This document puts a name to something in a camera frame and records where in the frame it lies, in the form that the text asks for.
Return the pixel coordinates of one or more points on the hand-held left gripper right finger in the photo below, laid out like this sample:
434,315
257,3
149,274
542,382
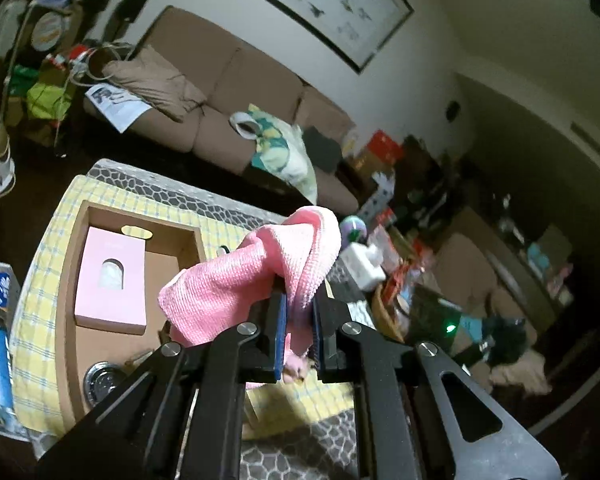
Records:
317,330

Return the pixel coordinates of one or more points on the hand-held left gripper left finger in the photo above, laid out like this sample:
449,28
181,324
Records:
280,330

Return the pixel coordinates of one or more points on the bright pink towel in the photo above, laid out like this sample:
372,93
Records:
240,280

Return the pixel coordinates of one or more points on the brown cardboard box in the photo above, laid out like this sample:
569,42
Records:
170,255

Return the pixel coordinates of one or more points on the pink box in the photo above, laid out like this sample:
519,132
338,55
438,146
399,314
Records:
95,270

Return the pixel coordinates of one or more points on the wicker basket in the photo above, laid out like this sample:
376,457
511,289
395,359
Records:
385,315

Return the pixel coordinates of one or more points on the white tissue box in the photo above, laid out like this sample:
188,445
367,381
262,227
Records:
360,265

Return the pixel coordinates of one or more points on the red snack packet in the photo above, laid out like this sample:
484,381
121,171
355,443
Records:
397,282

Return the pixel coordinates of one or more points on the purple round container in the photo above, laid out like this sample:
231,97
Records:
353,229

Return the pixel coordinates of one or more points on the dark device green light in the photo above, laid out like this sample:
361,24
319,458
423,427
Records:
442,322

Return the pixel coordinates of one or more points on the grey patterned blanket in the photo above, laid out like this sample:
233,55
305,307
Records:
300,460

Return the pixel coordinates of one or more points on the brown armchair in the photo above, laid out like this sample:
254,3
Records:
475,270

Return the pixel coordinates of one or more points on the leaf print bag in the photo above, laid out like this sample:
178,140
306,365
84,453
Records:
280,155

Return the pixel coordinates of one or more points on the dark seat cushion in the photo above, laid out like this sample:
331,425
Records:
322,150

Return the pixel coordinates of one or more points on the round metal tin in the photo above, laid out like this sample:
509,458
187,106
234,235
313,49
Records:
102,382

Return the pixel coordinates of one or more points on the red cardboard box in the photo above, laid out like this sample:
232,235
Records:
382,150

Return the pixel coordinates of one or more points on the brown sofa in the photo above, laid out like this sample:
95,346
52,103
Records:
260,85

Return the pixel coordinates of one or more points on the yellow checked cloth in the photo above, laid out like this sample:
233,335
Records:
35,280

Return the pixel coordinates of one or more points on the printed paper sheet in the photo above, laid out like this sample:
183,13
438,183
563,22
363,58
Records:
120,107

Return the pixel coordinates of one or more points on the brown cushion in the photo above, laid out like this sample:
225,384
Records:
155,80

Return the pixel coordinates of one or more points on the green plastic bag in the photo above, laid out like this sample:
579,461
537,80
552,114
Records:
47,100

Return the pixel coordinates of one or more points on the black square panel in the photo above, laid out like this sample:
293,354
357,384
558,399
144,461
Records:
132,6

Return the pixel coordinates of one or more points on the framed wall picture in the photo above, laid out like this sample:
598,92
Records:
330,5

